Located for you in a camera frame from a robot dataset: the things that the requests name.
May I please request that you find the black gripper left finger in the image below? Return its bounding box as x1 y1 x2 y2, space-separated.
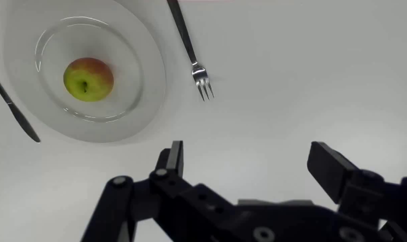
79 140 241 242

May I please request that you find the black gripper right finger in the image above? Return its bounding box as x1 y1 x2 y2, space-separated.
306 140 407 242

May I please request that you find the green and red apple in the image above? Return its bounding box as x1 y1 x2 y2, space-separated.
62 56 116 103

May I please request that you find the white round plate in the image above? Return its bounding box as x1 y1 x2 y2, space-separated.
3 0 168 145

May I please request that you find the black-handled steel fork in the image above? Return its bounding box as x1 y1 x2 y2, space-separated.
167 0 215 102

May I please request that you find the black-handled table knife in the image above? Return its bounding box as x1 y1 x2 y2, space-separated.
0 64 42 144

